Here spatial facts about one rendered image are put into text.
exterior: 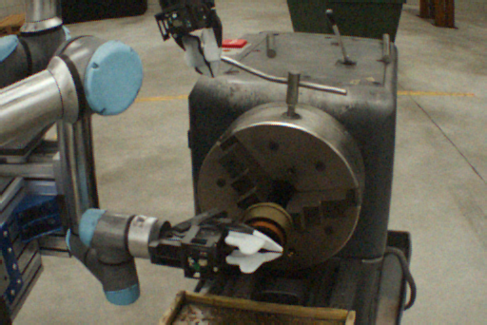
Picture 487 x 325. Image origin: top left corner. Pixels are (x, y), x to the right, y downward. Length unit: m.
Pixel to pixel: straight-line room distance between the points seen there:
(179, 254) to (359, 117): 0.47
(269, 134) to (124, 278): 0.38
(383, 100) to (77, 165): 0.62
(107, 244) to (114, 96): 0.28
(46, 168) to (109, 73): 0.49
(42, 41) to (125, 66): 0.51
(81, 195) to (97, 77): 0.32
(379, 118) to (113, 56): 0.57
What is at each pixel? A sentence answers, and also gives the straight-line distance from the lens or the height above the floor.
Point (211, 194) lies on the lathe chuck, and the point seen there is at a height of 1.08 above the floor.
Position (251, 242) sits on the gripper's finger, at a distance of 0.97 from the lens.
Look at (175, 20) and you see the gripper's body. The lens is 1.00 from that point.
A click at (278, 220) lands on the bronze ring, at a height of 1.11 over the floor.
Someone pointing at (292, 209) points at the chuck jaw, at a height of 1.11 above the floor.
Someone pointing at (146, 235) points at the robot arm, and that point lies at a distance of 1.00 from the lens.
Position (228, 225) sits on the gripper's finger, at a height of 1.12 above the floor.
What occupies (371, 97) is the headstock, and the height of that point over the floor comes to 1.24.
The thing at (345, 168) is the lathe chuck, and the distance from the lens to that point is 1.08.
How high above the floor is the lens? 1.61
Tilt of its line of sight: 24 degrees down
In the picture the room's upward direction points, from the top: 2 degrees counter-clockwise
